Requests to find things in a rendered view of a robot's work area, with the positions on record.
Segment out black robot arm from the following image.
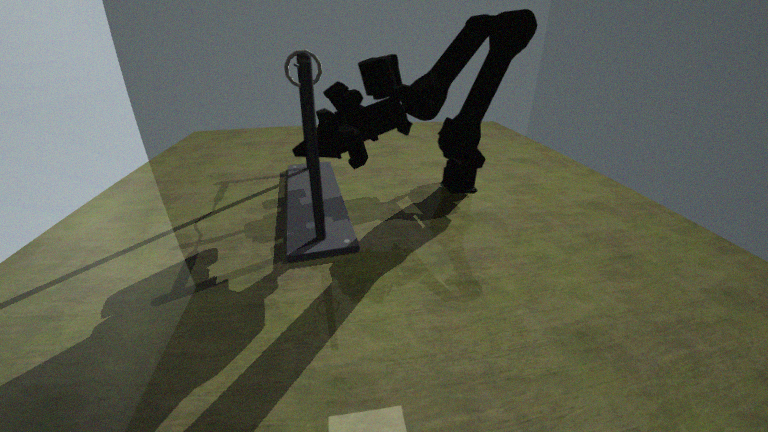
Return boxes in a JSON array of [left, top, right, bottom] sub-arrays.
[[323, 9, 537, 194]]

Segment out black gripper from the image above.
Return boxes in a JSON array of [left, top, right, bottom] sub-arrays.
[[293, 105, 382, 169]]

